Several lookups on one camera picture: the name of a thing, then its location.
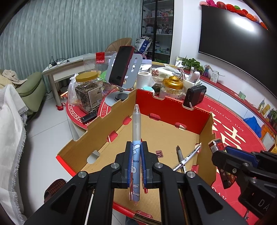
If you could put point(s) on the beige chair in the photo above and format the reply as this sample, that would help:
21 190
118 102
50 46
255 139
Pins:
114 46

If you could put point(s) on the gold lid glass jar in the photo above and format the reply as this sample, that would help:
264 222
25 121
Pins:
171 87

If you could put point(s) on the blue plastic bag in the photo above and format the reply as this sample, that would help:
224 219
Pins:
253 124

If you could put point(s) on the grey phone stand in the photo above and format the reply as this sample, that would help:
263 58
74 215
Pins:
128 79

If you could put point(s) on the black portable radio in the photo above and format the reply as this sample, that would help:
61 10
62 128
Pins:
194 96

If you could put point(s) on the white paper roll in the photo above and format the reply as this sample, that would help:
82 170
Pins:
143 79

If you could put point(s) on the red cardboard fruit box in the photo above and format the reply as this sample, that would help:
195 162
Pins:
165 124

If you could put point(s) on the blue white cartoon pen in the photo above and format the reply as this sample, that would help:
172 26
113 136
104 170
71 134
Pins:
136 161

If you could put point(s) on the yellow lid snack jar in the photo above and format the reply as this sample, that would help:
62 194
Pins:
88 88

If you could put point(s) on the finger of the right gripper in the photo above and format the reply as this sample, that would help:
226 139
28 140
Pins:
247 156
240 168

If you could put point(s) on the patterned red lighter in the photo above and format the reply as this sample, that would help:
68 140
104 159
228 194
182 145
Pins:
219 159

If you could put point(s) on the white cloth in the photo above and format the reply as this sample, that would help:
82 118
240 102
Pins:
13 135

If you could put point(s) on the green potted plant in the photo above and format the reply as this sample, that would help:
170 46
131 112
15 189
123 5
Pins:
188 63

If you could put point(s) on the silver K-2020 pen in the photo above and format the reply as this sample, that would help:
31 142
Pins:
186 159

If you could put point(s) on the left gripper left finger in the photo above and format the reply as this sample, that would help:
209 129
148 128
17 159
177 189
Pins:
88 197

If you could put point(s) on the white blue cap bottle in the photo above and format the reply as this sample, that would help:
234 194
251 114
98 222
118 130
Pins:
148 88

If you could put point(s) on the white side table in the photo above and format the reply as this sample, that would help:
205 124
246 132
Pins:
61 72

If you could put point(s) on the red smartphone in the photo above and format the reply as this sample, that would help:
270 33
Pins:
120 65

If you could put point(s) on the glass display cabinet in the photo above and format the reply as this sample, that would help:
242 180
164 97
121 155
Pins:
157 24

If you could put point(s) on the grey silver pen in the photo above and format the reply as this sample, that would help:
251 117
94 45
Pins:
180 158

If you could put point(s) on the black wall television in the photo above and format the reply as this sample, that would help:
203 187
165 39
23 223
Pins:
240 42

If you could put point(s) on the green sofa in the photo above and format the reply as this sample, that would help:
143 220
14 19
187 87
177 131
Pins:
31 89

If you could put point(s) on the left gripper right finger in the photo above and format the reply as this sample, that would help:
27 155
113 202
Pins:
185 198

